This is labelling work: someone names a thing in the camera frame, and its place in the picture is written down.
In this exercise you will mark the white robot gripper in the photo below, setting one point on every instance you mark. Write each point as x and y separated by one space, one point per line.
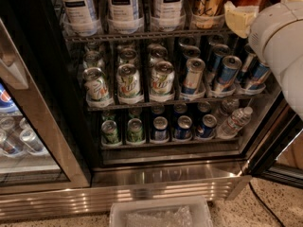
274 23

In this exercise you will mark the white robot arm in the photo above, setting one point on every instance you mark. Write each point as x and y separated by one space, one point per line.
289 78

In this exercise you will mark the yellow tall can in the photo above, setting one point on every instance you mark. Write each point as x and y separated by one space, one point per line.
206 11

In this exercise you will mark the front red bull can right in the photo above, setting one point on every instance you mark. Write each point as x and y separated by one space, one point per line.
256 76

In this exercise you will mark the red bull can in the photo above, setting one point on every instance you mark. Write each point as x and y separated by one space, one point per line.
256 76
226 74
192 79

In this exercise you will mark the front red bull can middle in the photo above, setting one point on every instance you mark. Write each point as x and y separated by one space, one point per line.
226 74

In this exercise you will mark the front red bull can left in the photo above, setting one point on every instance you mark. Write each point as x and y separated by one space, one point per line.
192 79

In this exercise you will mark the front right 7up can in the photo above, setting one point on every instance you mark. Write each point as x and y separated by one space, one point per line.
162 82

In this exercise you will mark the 7up can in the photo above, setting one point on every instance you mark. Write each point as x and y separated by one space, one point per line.
162 82
97 88
128 84

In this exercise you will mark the blue pepsi can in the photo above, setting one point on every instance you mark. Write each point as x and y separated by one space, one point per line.
159 129
206 126
182 129

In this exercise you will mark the open right fridge door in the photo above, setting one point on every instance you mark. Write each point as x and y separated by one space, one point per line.
278 155

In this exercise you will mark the front middle 7up can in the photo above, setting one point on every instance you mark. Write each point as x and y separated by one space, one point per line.
128 84

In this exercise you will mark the green can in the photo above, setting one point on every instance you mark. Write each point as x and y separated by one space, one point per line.
110 133
135 133

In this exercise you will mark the front left 7up can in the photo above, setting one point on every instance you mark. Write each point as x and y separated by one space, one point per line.
97 88

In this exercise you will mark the green can bottom left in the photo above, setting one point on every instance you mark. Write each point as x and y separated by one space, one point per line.
110 133

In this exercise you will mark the left fridge glass door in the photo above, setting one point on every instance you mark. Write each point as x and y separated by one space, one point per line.
36 148

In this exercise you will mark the pepsi can behind glass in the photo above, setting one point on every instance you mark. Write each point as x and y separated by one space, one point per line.
6 103

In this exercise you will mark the white tea bottle right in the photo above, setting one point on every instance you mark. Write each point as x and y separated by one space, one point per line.
167 15

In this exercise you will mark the white tea bottle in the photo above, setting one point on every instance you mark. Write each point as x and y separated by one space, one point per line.
167 15
82 16
124 15

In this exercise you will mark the clear water bottle rear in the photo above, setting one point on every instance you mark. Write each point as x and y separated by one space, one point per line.
227 107

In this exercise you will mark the clear water bottle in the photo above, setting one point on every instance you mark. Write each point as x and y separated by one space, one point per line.
234 123
227 107

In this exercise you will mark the clear water bottle front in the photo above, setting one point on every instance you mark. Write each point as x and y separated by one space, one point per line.
234 123

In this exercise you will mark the white tea bottle middle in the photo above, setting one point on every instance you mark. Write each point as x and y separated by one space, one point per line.
124 15

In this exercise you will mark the white tea bottle left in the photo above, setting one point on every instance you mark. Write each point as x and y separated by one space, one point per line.
82 16

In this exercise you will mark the clear plastic bin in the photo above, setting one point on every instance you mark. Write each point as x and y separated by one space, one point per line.
174 212

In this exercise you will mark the top wire shelf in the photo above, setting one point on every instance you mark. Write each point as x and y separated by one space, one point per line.
147 35

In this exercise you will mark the wire shelf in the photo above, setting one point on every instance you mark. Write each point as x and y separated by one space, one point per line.
143 104
147 35

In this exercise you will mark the middle wire shelf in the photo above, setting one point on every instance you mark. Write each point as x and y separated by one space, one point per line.
143 104

